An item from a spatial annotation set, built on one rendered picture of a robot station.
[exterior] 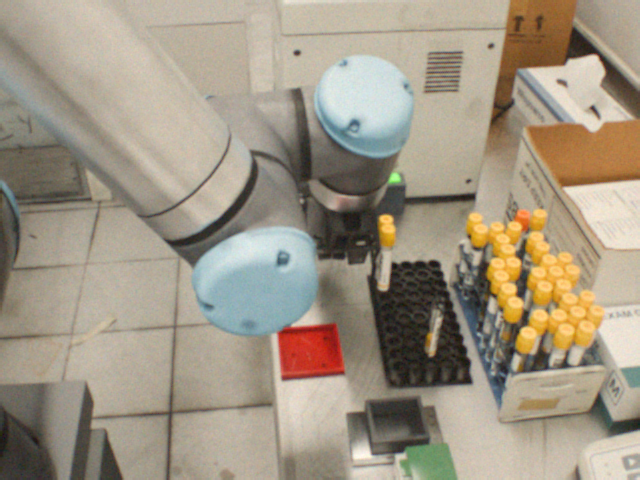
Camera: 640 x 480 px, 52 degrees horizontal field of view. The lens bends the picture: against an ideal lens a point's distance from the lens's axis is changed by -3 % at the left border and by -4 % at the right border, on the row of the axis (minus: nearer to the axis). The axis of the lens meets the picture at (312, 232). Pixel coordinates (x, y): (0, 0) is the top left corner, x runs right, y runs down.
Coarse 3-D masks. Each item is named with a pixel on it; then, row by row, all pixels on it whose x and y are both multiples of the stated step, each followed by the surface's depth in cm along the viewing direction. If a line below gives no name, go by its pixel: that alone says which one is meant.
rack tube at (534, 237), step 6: (534, 234) 72; (540, 234) 72; (528, 240) 72; (534, 240) 71; (540, 240) 71; (528, 246) 72; (534, 246) 72; (528, 252) 73; (528, 258) 73; (528, 264) 74; (528, 270) 74; (522, 282) 76
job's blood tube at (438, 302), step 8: (440, 296) 67; (432, 304) 67; (440, 304) 66; (432, 312) 67; (440, 312) 67; (432, 320) 68; (440, 320) 68; (432, 328) 68; (432, 336) 69; (424, 344) 71; (432, 344) 70; (424, 352) 71; (432, 352) 71
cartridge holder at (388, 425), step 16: (368, 400) 65; (384, 400) 65; (400, 400) 65; (416, 400) 66; (352, 416) 67; (368, 416) 64; (384, 416) 67; (400, 416) 67; (416, 416) 66; (432, 416) 66; (352, 432) 65; (368, 432) 64; (384, 432) 65; (400, 432) 65; (416, 432) 65; (432, 432) 65; (352, 448) 64; (368, 448) 64; (384, 448) 63; (400, 448) 63; (352, 464) 63; (368, 464) 64
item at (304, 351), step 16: (288, 336) 76; (304, 336) 76; (320, 336) 76; (336, 336) 75; (288, 352) 74; (304, 352) 74; (320, 352) 74; (336, 352) 74; (288, 368) 73; (304, 368) 73; (320, 368) 73; (336, 368) 72
